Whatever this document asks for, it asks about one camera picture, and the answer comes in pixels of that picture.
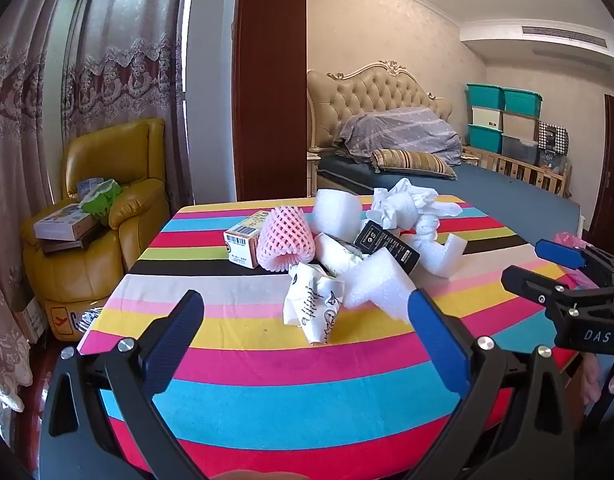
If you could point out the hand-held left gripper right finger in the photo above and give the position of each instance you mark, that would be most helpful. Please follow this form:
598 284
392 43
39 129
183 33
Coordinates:
439 345

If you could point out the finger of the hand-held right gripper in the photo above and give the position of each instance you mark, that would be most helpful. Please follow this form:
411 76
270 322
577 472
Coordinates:
532 285
559 254

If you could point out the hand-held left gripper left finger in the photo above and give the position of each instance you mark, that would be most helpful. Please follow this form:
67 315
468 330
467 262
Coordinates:
172 345

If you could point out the pink plastic bag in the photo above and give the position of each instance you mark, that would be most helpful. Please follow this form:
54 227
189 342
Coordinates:
567 237

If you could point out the pink foam fruit net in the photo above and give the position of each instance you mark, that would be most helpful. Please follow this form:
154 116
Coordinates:
287 240

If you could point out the person's right hand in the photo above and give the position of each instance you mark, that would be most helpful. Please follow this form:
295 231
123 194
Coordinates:
592 380

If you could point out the white foam piece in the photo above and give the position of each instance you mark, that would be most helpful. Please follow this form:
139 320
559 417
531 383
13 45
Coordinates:
382 280
442 257
337 210

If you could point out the dark bag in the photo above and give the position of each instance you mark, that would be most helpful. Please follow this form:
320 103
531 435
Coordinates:
552 160

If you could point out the brown wooden door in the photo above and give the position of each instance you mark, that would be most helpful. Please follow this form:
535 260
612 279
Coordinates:
609 170

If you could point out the yellow leather armchair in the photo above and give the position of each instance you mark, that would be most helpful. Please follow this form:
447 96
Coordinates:
97 275

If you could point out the black packaging box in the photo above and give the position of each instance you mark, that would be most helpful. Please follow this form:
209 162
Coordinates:
387 245

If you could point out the black patterned bag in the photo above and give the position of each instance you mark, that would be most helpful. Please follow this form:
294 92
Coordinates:
554 137

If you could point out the striped colourful tablecloth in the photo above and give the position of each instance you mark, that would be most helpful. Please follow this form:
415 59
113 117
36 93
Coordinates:
287 385

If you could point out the small yellow carton box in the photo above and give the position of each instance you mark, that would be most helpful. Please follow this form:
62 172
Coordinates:
242 245

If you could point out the white printed paper bag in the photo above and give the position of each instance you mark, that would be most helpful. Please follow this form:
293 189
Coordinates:
312 305

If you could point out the brown flat box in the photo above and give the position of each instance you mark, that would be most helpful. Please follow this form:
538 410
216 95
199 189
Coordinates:
72 246

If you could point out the stack of plastic storage boxes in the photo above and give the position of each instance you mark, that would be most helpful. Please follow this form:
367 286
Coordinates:
502 125

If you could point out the cardboard box on floor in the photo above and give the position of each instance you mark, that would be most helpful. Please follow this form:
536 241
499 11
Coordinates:
29 320

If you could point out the crumpled white plastic bag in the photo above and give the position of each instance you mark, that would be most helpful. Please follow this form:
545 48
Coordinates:
407 202

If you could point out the green plastic packet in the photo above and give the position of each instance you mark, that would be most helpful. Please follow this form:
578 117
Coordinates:
102 202

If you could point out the brown striped cushion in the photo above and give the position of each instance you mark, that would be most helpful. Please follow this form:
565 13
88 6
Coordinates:
417 162

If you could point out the blue white packet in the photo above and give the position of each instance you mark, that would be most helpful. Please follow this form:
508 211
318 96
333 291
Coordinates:
89 187

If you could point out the striped grey pillow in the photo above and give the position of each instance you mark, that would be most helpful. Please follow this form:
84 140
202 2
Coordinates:
402 130

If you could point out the white nightstand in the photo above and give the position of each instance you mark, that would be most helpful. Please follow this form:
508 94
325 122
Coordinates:
313 175

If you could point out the air conditioner vent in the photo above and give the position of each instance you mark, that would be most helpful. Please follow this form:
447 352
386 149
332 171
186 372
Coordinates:
567 33

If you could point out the lace patterned curtain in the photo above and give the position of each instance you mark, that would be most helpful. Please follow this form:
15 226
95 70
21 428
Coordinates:
127 50
17 160

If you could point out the beige tufted headboard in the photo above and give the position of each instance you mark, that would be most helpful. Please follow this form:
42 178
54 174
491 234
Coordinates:
367 90

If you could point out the brown wooden wardrobe panel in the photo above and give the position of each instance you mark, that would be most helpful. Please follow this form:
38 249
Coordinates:
269 85

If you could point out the wooden crib rail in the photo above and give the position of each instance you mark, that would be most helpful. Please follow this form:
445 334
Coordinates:
517 167

